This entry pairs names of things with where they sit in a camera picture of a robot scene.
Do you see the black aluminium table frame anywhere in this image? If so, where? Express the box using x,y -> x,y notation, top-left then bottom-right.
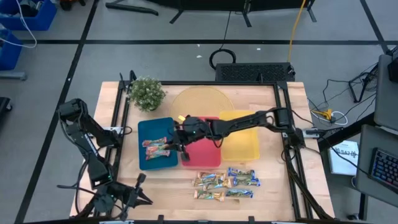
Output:
74,70 -> 335,224

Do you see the yellow power plug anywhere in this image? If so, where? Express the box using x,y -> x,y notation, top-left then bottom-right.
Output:
312,108 -> 333,121

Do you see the red plastic tray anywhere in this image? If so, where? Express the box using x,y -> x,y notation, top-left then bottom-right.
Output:
182,116 -> 222,168

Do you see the black floor bar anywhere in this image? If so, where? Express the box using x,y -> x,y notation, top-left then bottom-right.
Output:
104,2 -> 159,17

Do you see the blue-ended granola bar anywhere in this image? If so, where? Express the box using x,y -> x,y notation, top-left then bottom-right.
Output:
227,167 -> 256,178
233,177 -> 261,187
225,189 -> 254,199

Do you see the blue storage bin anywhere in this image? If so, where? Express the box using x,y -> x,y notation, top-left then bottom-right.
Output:
0,0 -> 58,32
0,29 -> 23,72

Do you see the small potted green plant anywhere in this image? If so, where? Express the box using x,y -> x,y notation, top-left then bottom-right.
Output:
128,77 -> 167,112

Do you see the yellow cable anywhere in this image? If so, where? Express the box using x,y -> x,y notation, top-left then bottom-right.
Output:
286,0 -> 307,62

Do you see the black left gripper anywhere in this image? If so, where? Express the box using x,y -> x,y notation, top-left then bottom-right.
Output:
111,174 -> 153,220

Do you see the orange-ended granola bar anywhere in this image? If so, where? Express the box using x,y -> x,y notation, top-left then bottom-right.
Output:
192,178 -> 218,188
197,171 -> 226,181
193,190 -> 225,202
203,179 -> 233,191

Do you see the white paper booklet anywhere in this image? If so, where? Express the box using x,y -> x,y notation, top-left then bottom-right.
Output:
328,139 -> 360,177

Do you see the red-ended granola bar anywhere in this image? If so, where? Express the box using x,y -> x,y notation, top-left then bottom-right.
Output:
142,137 -> 168,147
145,150 -> 171,161
145,144 -> 171,154

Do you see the white cable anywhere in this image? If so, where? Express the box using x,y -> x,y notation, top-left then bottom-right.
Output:
0,0 -> 38,49

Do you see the black display stand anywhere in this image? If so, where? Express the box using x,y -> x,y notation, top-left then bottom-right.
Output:
146,0 -> 318,28

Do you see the blue plastic tray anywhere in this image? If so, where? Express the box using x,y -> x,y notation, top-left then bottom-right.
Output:
137,117 -> 178,171

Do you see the grey side table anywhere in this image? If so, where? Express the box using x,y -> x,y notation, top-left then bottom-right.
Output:
373,54 -> 398,131

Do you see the black backlit keyboard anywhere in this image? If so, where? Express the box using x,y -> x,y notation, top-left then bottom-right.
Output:
368,147 -> 398,191

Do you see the grey metal bar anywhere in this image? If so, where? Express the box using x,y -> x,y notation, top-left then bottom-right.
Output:
0,72 -> 27,82

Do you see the black computer case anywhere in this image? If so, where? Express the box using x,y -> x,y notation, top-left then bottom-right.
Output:
215,62 -> 295,82

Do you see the yellow plastic tray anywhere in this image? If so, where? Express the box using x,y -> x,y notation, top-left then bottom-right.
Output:
219,110 -> 261,162

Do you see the black arm base cable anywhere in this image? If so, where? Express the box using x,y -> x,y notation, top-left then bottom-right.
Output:
74,155 -> 91,215

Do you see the grey desk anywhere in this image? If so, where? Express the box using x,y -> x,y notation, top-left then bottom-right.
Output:
354,124 -> 398,208

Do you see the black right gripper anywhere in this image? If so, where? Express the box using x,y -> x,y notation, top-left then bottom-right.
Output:
167,116 -> 211,162

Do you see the coiled black floor cable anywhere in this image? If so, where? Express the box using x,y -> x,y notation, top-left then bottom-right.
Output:
208,11 -> 236,71

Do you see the black desk device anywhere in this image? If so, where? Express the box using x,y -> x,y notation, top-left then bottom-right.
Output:
387,46 -> 398,83

